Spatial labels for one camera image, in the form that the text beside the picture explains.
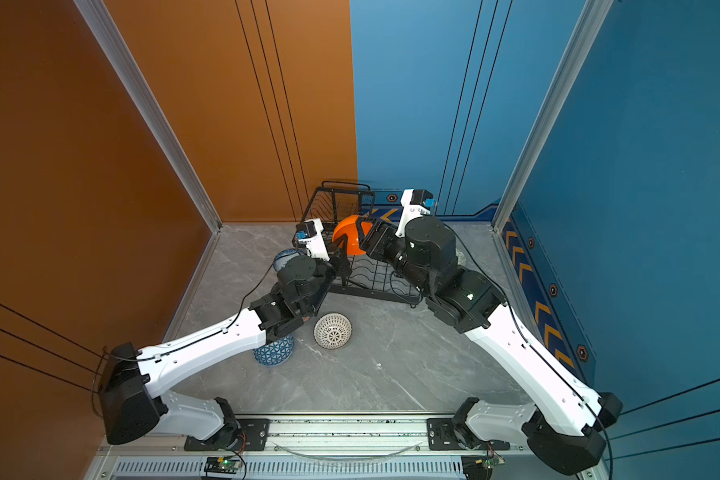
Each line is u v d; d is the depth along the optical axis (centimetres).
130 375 41
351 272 64
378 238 49
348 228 63
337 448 72
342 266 62
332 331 89
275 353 87
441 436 72
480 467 70
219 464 71
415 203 51
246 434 73
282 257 106
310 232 58
